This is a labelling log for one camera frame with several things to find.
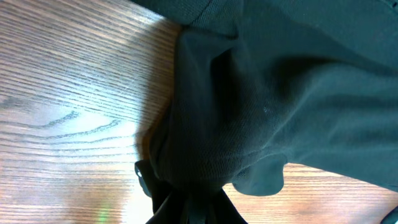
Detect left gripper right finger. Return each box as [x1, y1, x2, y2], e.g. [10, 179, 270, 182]
[205, 190, 248, 224]

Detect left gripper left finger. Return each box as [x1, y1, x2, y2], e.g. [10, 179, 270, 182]
[134, 159, 189, 224]

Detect black Sydrogen garment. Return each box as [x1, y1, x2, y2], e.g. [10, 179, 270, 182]
[140, 0, 397, 196]

